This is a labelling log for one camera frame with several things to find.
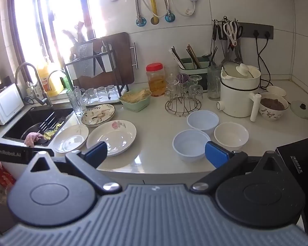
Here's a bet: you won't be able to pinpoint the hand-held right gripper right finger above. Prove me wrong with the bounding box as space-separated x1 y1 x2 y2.
189 141 285 194

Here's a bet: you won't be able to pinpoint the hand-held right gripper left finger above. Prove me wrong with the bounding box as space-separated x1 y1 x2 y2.
23 141 122 196

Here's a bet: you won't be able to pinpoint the pink flower plate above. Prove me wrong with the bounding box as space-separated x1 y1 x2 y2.
86 120 137 157

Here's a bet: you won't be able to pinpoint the white ceramic bowl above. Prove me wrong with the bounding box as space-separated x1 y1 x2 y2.
214 122 249 151

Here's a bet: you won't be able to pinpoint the white plastic bowl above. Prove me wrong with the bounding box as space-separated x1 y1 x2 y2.
187 110 219 136
172 129 211 163

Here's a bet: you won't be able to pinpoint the plain white plate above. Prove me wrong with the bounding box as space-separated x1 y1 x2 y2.
52 125 89 154

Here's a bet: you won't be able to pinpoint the leaf patterned plate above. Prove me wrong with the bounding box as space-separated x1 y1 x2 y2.
81 104 116 127

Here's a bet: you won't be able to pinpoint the red packet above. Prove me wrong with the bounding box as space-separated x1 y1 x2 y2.
0 165 16 193

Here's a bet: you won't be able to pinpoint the pink cloth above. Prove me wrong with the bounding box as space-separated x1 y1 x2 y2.
24 132 43 148

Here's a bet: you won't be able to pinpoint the black kitchen sink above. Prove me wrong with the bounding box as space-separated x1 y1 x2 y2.
2 106 75 147

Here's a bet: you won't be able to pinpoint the white countertop appliance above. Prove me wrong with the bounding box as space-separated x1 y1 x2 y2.
0 83 25 126

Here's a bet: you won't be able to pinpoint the black sink rack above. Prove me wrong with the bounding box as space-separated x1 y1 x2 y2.
38 111 65 134

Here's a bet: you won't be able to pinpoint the row of upturned glasses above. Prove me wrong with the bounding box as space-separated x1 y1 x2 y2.
84 96 122 106

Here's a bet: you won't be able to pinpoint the tall textured glass tumbler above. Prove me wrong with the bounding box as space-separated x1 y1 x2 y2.
67 86 87 117

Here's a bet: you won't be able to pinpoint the small clear glass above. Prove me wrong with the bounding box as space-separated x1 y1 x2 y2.
86 88 97 103
96 86 107 102
106 85 119 101

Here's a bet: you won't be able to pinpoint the white electric cooking pot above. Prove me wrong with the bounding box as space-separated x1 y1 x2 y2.
216 61 262 122

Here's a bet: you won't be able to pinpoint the green basket of noodles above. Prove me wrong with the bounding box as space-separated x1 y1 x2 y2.
119 88 152 112

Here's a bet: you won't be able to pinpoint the textured glass pitcher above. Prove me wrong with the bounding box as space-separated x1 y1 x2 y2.
207 65 222 101

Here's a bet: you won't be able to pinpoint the cut glass cup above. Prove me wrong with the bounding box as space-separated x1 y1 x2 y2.
166 74 179 96
188 75 204 100

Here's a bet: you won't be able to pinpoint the black dish rack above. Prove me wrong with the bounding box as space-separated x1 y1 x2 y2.
64 37 130 101

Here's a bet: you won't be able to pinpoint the patterned bowl with brown food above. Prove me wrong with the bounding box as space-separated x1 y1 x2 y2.
259 92 289 121

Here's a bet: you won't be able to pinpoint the green bottle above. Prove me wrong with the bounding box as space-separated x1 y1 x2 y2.
62 73 74 91

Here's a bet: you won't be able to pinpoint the steel kitchen faucet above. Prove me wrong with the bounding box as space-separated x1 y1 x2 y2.
15 62 53 107

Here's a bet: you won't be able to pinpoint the yellow detergent bottle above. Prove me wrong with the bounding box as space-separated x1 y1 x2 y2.
37 58 65 97

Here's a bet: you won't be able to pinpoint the purple tinted glass cup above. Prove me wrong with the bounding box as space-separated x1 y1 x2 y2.
176 73 189 85

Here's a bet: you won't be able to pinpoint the glass pot lid white knob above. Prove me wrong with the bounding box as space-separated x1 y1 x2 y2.
223 61 260 79

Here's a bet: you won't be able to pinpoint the small white bowl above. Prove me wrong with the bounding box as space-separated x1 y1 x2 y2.
266 85 287 98

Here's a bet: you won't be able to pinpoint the green chopstick holder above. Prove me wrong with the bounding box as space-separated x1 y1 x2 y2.
179 56 211 93

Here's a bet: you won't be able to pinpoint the small steel faucet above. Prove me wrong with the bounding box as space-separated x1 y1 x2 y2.
47 70 70 91

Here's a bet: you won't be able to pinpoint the white cutting board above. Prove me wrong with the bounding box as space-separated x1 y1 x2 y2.
93 52 114 74

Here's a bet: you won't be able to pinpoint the wooden cutting board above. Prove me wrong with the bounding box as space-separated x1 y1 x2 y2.
73 32 139 93

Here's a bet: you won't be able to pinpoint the red lid plastic jar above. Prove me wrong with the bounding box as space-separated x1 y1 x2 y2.
146 63 167 97

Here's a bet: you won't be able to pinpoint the metal grater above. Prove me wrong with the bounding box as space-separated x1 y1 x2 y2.
74 42 94 77

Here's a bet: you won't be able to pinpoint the glass lid dark knob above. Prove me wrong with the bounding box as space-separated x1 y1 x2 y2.
290 100 308 120

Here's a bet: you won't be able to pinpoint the black chopsticks pair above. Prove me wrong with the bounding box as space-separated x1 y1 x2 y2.
209 47 218 66

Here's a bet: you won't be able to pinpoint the brown chopsticks bundle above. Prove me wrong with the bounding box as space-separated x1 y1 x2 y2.
186 44 202 68

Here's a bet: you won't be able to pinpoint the white chopsticks bundle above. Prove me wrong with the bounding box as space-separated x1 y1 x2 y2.
169 47 186 68

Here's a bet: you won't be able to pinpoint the hanging utensil rack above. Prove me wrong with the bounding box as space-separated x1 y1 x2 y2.
212 16 244 62

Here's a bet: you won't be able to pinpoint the window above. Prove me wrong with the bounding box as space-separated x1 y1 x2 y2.
12 0 96 66

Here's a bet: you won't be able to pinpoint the yellow gas pipe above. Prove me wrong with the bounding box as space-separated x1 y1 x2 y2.
145 0 160 25

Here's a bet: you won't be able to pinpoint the wire glass rack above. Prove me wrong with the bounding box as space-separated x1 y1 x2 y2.
165 82 202 116

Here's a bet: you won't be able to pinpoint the black power cable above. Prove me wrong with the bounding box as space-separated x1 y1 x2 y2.
254 30 270 82
259 31 275 88

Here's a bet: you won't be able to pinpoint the white handled scissors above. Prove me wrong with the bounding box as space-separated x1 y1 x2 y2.
223 22 243 46

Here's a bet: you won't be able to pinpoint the black wall power strip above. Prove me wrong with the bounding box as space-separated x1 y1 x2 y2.
237 23 274 40

